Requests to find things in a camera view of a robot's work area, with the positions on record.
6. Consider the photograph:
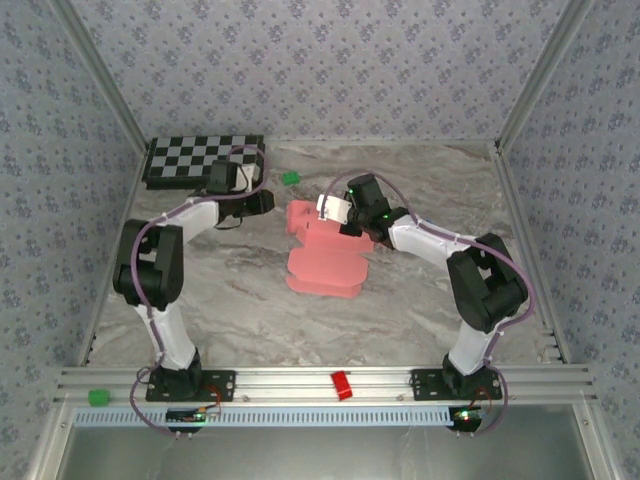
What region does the pink paper box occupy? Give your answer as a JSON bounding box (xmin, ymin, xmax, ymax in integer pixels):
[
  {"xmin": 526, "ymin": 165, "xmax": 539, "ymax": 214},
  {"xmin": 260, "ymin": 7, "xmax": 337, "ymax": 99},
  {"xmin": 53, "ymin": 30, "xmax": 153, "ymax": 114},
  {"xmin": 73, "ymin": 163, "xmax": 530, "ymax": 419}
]
[{"xmin": 284, "ymin": 198, "xmax": 376, "ymax": 301}]

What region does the black and grey chessboard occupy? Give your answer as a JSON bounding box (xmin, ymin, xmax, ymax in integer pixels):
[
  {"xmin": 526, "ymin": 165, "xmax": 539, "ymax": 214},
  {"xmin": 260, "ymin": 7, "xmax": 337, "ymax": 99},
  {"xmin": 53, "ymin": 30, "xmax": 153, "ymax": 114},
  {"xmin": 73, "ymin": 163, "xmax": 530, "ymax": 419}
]
[{"xmin": 141, "ymin": 134, "xmax": 265, "ymax": 191}]

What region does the red block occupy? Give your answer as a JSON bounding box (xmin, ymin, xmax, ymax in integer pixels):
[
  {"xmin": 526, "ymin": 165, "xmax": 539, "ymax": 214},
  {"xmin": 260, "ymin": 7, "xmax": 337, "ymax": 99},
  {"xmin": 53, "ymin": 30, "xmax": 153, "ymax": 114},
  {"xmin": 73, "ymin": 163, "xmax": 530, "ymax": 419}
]
[{"xmin": 330, "ymin": 370, "xmax": 354, "ymax": 401}]

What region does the grey metal panel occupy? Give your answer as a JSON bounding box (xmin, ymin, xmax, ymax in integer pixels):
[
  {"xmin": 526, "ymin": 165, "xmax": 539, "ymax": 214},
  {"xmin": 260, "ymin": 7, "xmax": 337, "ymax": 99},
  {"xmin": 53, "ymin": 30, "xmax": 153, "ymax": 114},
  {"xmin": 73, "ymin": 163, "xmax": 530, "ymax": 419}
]
[{"xmin": 59, "ymin": 424, "xmax": 594, "ymax": 480}]

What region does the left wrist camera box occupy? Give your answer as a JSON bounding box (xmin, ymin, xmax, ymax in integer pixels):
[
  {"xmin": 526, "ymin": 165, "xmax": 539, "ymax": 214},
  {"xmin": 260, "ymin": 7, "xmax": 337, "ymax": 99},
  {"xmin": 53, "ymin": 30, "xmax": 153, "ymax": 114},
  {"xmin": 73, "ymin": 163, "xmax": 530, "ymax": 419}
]
[{"xmin": 234, "ymin": 162, "xmax": 262, "ymax": 194}]

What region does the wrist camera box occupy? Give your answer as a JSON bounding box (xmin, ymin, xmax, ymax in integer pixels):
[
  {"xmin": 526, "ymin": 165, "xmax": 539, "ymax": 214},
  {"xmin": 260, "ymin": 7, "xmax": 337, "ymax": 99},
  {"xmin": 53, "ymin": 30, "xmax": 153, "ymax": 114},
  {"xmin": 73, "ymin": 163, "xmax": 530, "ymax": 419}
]
[
  {"xmin": 234, "ymin": 162, "xmax": 262, "ymax": 194},
  {"xmin": 315, "ymin": 193, "xmax": 352, "ymax": 225}
]

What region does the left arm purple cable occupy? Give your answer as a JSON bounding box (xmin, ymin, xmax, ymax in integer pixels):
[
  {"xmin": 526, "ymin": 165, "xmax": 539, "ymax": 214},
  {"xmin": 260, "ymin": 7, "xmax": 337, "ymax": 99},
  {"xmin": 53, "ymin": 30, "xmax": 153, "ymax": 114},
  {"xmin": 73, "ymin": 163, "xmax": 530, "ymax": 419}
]
[{"xmin": 128, "ymin": 144, "xmax": 271, "ymax": 439}]

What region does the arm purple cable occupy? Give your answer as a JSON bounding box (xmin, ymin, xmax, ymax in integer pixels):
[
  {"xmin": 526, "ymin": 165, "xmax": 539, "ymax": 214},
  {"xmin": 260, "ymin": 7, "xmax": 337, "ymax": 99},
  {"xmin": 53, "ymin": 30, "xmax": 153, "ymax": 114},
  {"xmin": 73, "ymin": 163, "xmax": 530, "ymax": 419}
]
[
  {"xmin": 323, "ymin": 171, "xmax": 537, "ymax": 439},
  {"xmin": 128, "ymin": 144, "xmax": 271, "ymax": 439}
]

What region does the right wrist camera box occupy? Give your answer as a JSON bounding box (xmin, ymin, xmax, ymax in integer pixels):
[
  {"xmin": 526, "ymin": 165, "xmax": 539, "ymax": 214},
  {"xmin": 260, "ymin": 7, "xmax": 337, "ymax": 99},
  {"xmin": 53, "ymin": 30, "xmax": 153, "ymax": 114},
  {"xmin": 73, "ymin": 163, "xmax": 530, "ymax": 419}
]
[{"xmin": 315, "ymin": 193, "xmax": 352, "ymax": 225}]

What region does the aluminium table side rail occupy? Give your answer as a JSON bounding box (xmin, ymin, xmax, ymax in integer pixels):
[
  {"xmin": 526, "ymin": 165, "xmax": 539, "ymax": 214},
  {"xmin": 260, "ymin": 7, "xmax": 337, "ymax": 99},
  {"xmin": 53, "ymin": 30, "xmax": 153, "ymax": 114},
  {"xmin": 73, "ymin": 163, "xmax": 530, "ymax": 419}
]
[
  {"xmin": 77, "ymin": 144, "xmax": 151, "ymax": 369},
  {"xmin": 492, "ymin": 144, "xmax": 572, "ymax": 365}
]

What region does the aluminium frame post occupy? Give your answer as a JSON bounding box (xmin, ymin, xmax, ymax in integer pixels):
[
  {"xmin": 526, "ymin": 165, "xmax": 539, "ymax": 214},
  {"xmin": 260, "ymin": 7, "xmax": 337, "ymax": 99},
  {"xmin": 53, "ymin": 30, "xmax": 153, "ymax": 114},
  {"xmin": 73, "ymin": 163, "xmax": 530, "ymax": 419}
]
[
  {"xmin": 48, "ymin": 0, "xmax": 154, "ymax": 154},
  {"xmin": 494, "ymin": 0, "xmax": 599, "ymax": 154}
]

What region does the aluminium mounting rail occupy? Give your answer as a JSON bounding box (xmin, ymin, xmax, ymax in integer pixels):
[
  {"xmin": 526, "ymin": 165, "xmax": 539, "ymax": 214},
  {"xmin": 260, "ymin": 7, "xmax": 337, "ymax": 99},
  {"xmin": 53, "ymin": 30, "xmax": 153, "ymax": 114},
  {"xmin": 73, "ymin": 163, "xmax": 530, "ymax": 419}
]
[{"xmin": 53, "ymin": 365, "xmax": 599, "ymax": 405}]

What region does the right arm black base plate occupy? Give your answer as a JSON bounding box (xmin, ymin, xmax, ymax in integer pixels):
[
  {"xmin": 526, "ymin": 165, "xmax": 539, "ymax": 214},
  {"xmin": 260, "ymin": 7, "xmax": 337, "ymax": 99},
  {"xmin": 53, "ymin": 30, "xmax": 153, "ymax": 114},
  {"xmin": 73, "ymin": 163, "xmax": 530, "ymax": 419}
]
[{"xmin": 410, "ymin": 368, "xmax": 503, "ymax": 401}]

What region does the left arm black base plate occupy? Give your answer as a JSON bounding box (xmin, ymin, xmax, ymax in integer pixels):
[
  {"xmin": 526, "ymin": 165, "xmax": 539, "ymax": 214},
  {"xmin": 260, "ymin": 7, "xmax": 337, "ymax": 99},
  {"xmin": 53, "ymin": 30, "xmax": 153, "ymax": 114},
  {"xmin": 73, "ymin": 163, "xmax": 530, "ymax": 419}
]
[{"xmin": 145, "ymin": 369, "xmax": 237, "ymax": 403}]

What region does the slotted cable duct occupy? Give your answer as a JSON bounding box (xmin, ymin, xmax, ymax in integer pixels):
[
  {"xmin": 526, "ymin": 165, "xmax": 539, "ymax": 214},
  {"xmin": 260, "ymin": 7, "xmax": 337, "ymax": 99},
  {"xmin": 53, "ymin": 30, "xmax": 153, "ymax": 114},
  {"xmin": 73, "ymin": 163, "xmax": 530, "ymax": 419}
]
[{"xmin": 73, "ymin": 405, "xmax": 454, "ymax": 428}]

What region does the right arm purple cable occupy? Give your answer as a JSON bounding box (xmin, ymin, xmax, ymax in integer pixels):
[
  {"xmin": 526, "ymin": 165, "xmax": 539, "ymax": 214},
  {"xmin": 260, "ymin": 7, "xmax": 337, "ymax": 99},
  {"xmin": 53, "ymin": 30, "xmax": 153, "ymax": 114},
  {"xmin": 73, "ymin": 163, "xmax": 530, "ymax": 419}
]
[{"xmin": 323, "ymin": 171, "xmax": 537, "ymax": 439}]

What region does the aluminium frame leg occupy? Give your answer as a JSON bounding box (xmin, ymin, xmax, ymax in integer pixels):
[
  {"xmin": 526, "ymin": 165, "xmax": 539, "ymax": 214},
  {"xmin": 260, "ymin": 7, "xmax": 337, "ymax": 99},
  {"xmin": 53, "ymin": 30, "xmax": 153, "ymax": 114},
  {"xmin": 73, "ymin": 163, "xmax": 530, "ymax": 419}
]
[
  {"xmin": 27, "ymin": 404, "xmax": 76, "ymax": 480},
  {"xmin": 572, "ymin": 403, "xmax": 626, "ymax": 480}
]

